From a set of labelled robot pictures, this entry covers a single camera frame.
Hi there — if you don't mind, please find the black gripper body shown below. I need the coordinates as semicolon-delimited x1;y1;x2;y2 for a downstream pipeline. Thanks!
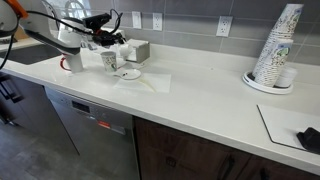
90;29;117;46

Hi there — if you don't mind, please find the printed paper cup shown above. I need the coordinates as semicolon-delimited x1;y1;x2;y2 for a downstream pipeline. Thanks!
100;50;118;73

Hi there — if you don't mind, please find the small white plate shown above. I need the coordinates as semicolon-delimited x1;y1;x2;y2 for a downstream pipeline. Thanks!
114;68;142;81

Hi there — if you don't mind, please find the short printed cup stack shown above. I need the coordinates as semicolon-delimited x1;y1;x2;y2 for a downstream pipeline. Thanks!
262;38;294;88

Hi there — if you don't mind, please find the tall printed cup stack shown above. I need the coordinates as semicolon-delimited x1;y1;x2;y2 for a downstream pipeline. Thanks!
252;3;305;81

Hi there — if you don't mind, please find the grey napkin dispenser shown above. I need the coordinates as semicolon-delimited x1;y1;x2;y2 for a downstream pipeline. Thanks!
125;38;151;64

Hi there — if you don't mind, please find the white paper napkin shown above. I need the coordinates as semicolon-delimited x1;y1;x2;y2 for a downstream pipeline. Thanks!
113;72;172;94

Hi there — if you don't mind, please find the kitchen sink basin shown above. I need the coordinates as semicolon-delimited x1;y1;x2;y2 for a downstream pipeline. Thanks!
0;44;64;66

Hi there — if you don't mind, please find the stainless steel dishwasher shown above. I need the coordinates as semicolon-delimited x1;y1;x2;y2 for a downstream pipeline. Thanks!
44;86;141;180

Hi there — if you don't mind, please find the grey cabinet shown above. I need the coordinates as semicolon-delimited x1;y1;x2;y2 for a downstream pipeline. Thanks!
0;71;80;158

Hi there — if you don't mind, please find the brown wooden cabinet door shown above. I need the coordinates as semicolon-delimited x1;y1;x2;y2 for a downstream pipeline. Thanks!
133;116;320;180

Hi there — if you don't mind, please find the white round tray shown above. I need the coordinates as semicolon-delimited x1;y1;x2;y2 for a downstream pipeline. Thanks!
242;70;294;95

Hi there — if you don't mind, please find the white lid stack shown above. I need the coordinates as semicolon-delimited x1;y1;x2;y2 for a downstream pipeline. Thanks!
274;66;298;89

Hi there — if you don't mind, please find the white rectangular mat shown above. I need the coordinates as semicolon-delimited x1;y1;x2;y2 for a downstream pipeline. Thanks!
256;104;320;152

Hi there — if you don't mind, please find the black object on mat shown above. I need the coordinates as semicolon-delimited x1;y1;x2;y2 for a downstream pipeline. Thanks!
296;126;320;155

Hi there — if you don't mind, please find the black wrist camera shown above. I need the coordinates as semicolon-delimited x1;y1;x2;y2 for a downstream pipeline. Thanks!
82;13;113;30

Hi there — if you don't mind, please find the white mug red handle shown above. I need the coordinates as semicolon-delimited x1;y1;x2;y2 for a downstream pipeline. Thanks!
59;53;84;74

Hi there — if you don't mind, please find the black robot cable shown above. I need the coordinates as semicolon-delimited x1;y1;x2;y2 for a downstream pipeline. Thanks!
0;9;125;69

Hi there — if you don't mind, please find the black drawer handle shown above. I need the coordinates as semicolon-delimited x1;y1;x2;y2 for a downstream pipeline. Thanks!
0;74;23;104

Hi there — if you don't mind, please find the black cabinet handle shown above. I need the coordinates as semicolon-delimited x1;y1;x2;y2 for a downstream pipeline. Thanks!
218;154;235;180

